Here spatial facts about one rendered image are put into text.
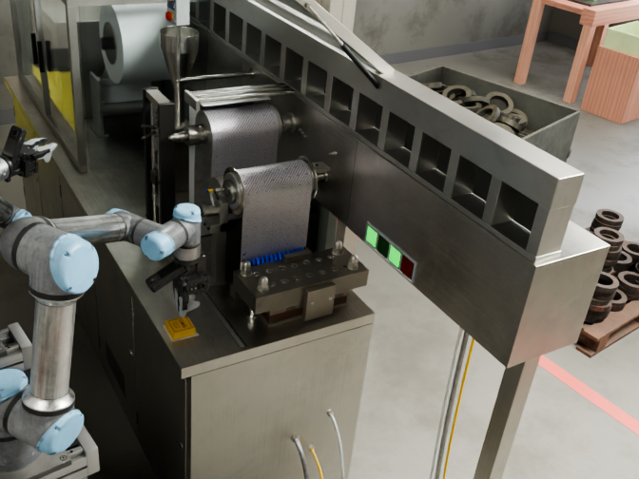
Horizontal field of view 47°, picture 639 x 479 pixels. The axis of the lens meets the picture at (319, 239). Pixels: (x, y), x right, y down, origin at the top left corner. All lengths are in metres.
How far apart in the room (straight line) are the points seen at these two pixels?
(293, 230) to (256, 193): 0.21
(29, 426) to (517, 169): 1.25
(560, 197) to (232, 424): 1.24
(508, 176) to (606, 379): 2.30
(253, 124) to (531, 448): 1.86
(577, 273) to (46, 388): 1.26
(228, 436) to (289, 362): 0.30
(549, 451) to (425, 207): 1.70
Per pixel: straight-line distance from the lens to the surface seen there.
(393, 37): 7.87
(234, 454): 2.47
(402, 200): 2.07
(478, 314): 1.92
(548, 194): 1.67
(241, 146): 2.43
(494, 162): 1.77
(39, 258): 1.64
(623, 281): 4.33
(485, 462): 2.37
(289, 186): 2.28
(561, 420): 3.60
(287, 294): 2.22
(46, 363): 1.76
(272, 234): 2.33
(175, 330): 2.22
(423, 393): 3.50
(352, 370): 2.49
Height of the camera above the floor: 2.29
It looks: 31 degrees down
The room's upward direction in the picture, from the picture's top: 6 degrees clockwise
